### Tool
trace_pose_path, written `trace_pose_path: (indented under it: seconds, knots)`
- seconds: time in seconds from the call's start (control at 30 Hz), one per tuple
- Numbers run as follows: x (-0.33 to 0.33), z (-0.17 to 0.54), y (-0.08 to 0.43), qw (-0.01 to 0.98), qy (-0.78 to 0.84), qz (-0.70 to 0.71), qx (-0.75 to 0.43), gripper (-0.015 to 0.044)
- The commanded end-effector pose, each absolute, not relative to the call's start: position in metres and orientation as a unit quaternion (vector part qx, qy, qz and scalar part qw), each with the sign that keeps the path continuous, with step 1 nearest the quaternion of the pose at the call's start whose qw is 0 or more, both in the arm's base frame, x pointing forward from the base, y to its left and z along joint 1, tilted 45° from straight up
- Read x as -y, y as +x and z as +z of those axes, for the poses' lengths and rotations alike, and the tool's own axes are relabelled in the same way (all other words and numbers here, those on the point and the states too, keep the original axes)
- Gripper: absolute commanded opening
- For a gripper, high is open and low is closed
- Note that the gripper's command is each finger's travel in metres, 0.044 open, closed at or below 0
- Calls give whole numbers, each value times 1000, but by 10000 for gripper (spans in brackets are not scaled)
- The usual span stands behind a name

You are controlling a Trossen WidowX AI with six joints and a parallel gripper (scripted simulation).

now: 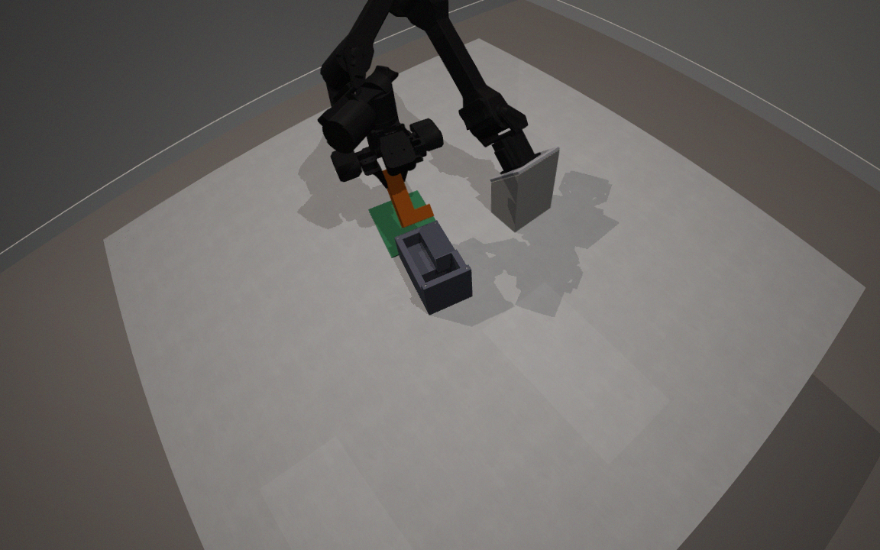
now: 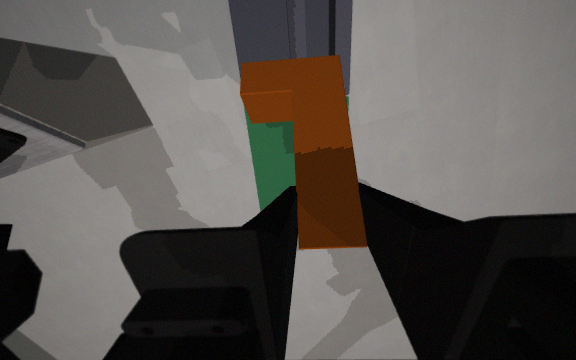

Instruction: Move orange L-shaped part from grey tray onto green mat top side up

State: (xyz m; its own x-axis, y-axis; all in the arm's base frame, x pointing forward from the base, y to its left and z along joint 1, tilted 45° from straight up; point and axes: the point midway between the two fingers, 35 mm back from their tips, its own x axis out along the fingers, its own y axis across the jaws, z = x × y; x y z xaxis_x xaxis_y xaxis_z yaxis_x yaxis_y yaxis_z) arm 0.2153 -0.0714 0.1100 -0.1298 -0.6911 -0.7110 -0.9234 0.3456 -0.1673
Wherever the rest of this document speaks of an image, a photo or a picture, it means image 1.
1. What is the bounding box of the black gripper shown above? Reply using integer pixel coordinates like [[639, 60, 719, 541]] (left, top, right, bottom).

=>
[[330, 112, 444, 189]]

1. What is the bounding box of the orange l-shaped part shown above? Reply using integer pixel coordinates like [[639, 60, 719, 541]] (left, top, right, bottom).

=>
[[383, 170, 434, 228]]

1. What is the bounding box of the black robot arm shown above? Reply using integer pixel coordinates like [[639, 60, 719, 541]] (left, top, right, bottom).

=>
[[318, 0, 541, 176]]

